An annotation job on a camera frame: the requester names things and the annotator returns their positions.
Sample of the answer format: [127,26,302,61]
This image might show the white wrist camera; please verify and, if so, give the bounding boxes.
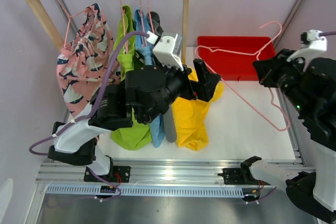
[287,29,328,62]
[146,31,183,71]

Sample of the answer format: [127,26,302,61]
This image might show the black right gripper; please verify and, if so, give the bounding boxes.
[253,48,314,115]

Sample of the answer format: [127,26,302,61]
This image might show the light blue shorts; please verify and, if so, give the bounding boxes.
[133,8,165,148]

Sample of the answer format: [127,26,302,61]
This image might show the yellow shorts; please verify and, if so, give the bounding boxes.
[172,82,225,151]

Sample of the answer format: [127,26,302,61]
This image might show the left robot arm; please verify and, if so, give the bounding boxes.
[48,59,220,182]

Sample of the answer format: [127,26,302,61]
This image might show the lime green shorts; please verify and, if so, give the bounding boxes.
[111,5,152,151]

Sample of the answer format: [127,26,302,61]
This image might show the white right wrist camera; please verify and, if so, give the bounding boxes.
[287,29,328,62]

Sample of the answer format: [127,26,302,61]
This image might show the grey shorts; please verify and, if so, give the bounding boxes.
[146,11,177,143]

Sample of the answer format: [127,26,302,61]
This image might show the pink hanger of blue shorts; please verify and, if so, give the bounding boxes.
[139,0,147,46]

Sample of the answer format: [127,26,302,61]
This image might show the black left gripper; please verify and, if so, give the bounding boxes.
[143,58,221,124]

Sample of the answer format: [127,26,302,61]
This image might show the aluminium mounting rail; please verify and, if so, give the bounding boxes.
[35,158,316,189]

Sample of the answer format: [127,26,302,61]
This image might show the pink hanger of green shorts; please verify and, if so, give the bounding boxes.
[119,0,129,54]

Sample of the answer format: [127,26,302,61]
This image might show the pink shark print shorts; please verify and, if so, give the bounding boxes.
[56,3,114,117]

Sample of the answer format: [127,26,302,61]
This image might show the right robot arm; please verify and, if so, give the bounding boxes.
[239,49,335,223]

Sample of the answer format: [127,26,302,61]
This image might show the slotted cable duct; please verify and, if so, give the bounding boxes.
[46,184,244,198]

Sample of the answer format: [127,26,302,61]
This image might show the pink hanger of grey shorts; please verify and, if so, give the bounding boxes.
[147,0,155,34]

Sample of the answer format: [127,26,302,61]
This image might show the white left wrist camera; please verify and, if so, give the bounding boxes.
[146,31,183,71]

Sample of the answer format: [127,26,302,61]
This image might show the red plastic tray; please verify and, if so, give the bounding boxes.
[197,36,275,81]

